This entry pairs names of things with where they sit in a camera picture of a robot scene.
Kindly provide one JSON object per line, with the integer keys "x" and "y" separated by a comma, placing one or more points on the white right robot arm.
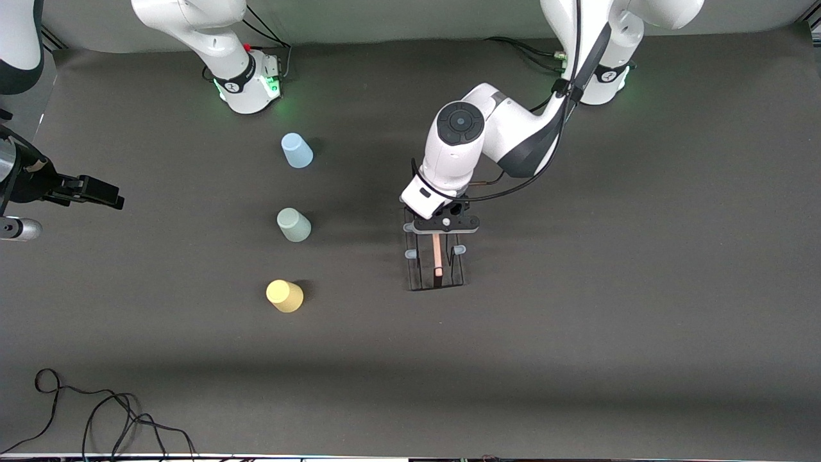
{"x": 211, "y": 38}

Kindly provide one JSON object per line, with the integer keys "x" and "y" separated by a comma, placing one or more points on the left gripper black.
{"x": 455, "y": 208}

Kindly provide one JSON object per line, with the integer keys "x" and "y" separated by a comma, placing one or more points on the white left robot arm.
{"x": 449, "y": 160}

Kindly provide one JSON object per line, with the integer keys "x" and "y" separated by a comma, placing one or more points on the black frame rail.
{"x": 58, "y": 42}
{"x": 814, "y": 24}

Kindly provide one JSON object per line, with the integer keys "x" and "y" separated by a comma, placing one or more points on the yellow plastic cup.
{"x": 285, "y": 296}

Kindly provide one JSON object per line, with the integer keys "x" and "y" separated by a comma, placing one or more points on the grey table mat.
{"x": 641, "y": 289}

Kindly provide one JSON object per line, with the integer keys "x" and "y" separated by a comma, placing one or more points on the pale green plastic cup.
{"x": 294, "y": 226}

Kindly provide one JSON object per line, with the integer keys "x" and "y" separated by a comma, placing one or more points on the light blue plastic cup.
{"x": 297, "y": 153}

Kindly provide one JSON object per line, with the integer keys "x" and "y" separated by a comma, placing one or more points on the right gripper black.
{"x": 31, "y": 183}

